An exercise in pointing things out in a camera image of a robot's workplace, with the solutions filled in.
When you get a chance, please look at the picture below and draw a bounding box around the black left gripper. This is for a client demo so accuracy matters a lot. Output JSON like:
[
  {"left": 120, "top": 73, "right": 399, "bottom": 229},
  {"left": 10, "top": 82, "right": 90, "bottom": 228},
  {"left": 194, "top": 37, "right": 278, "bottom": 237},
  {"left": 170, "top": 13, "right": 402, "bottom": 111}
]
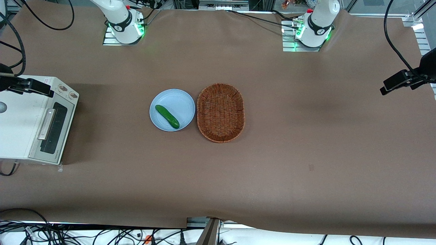
[{"left": 410, "top": 47, "right": 436, "bottom": 91}]

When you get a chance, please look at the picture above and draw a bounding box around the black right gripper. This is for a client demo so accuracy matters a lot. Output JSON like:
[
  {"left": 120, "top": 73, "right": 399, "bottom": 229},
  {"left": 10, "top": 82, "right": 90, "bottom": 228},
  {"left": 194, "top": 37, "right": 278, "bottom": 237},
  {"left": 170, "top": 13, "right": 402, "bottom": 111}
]
[{"left": 0, "top": 64, "right": 15, "bottom": 93}]

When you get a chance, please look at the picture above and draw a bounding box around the oven door with metal handle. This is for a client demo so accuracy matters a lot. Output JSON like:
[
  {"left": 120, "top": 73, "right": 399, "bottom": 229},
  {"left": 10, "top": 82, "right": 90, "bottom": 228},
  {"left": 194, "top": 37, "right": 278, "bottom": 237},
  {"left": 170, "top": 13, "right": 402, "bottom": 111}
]
[{"left": 29, "top": 101, "right": 77, "bottom": 165}]

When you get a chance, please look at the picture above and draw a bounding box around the white toaster oven body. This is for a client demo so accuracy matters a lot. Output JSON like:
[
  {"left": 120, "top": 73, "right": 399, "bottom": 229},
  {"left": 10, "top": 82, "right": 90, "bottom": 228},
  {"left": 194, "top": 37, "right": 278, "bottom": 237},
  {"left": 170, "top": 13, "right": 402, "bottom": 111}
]
[{"left": 0, "top": 75, "right": 80, "bottom": 166}]

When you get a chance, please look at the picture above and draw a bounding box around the green cucumber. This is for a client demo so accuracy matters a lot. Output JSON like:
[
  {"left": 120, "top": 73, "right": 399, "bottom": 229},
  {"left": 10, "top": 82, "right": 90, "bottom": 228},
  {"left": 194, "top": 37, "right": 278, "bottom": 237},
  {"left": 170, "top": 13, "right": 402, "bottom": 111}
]
[{"left": 155, "top": 104, "right": 180, "bottom": 129}]

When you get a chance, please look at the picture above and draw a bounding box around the light blue round plate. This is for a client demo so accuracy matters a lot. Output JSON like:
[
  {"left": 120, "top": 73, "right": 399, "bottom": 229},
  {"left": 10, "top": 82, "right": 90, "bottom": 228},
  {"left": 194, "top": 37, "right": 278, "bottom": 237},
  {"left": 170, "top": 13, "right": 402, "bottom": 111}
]
[{"left": 149, "top": 89, "right": 196, "bottom": 132}]

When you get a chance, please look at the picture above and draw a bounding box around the brown table cloth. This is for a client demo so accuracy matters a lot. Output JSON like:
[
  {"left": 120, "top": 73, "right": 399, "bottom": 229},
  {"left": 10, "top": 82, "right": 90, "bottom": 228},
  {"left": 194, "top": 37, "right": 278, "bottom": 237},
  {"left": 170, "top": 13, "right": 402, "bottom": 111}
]
[{"left": 0, "top": 5, "right": 436, "bottom": 239}]

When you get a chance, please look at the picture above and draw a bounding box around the brown wicker oval basket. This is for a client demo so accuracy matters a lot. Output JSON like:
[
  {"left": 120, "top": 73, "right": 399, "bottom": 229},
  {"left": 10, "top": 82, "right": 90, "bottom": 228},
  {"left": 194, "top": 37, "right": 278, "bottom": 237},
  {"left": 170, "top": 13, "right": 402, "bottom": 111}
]
[{"left": 197, "top": 83, "right": 246, "bottom": 143}]

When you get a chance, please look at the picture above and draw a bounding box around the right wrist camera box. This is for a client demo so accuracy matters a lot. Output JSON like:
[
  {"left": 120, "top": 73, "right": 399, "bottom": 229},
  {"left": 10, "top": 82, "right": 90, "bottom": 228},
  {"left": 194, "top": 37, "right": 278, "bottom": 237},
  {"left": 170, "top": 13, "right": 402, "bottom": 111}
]
[{"left": 7, "top": 78, "right": 53, "bottom": 98}]

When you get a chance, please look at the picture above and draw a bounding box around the aluminium corner frame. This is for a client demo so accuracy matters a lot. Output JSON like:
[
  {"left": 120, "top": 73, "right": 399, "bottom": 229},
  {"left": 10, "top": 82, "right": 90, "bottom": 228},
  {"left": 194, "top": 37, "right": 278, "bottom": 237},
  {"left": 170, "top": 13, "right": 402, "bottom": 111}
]
[{"left": 401, "top": 0, "right": 436, "bottom": 101}]

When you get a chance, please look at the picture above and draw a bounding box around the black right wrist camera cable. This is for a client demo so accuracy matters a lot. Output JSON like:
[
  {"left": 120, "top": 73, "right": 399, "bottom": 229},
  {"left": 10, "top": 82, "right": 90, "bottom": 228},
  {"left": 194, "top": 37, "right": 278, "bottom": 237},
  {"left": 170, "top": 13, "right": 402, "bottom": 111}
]
[{"left": 0, "top": 13, "right": 27, "bottom": 77}]

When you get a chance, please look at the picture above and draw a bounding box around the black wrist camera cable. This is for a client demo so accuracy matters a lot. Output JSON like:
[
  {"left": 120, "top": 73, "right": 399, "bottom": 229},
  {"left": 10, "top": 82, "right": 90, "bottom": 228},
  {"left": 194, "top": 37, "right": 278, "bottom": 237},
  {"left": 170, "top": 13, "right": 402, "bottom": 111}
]
[
  {"left": 384, "top": 0, "right": 426, "bottom": 79},
  {"left": 0, "top": 13, "right": 27, "bottom": 77}
]

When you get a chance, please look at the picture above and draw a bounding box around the black left wrist camera cable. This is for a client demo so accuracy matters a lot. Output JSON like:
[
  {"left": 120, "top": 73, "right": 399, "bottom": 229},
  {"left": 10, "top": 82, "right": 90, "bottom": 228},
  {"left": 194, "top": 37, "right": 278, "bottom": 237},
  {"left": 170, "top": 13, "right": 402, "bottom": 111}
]
[{"left": 384, "top": 0, "right": 426, "bottom": 79}]

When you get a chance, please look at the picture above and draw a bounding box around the black looping cable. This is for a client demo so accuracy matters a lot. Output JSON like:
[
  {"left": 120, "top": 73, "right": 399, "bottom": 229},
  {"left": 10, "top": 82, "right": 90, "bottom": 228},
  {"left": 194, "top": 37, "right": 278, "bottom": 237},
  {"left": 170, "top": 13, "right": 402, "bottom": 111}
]
[{"left": 14, "top": 0, "right": 75, "bottom": 31}]

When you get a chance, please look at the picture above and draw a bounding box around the black oven power cable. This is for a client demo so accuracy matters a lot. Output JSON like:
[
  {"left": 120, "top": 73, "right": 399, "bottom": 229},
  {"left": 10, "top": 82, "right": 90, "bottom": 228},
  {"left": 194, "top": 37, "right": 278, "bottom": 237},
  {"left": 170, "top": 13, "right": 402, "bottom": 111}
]
[{"left": 0, "top": 162, "right": 19, "bottom": 177}]

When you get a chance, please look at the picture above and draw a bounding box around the black floor cable loop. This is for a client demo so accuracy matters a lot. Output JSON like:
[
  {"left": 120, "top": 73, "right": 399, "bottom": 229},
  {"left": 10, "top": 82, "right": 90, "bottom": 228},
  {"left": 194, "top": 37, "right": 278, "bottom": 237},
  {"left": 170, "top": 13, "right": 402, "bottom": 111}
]
[{"left": 0, "top": 208, "right": 51, "bottom": 245}]

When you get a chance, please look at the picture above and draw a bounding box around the black cable across cloth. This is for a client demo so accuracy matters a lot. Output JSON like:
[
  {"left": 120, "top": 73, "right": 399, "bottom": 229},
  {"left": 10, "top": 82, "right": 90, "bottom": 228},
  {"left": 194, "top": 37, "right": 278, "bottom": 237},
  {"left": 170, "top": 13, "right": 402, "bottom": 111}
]
[{"left": 226, "top": 10, "right": 301, "bottom": 30}]

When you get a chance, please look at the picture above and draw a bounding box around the aluminium frame profile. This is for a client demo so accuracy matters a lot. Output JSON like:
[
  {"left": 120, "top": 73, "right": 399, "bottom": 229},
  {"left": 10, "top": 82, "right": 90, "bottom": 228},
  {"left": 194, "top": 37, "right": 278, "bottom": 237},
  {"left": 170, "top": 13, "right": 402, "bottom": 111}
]
[{"left": 199, "top": 218, "right": 222, "bottom": 245}]

